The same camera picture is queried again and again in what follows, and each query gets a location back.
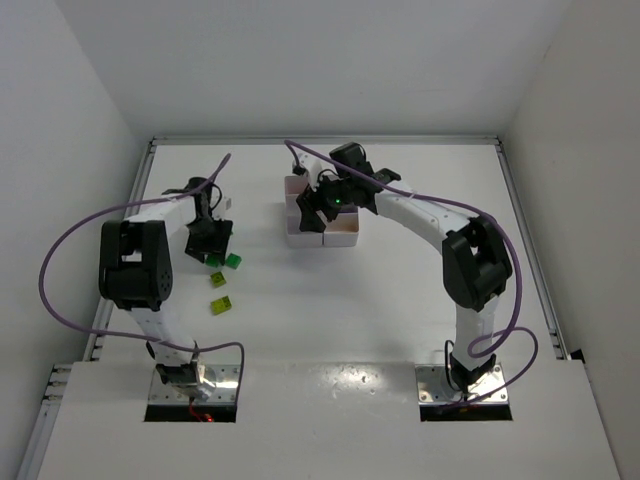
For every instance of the orange lego brick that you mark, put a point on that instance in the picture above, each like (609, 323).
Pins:
(340, 230)

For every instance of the yellow-green lego brick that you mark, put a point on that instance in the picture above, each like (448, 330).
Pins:
(217, 279)

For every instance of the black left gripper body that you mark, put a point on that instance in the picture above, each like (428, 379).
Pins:
(207, 240)

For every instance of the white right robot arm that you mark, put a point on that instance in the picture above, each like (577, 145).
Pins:
(476, 265)

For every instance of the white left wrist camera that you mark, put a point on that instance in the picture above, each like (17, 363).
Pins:
(220, 207)

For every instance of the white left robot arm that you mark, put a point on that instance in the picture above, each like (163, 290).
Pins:
(136, 273)

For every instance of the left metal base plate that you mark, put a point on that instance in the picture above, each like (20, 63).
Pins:
(216, 386)

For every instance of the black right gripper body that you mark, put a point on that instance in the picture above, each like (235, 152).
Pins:
(314, 205)

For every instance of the green and yellow lego stack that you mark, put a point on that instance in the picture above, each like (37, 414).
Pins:
(220, 305)

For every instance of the white divided storage box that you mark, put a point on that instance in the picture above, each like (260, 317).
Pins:
(293, 186)

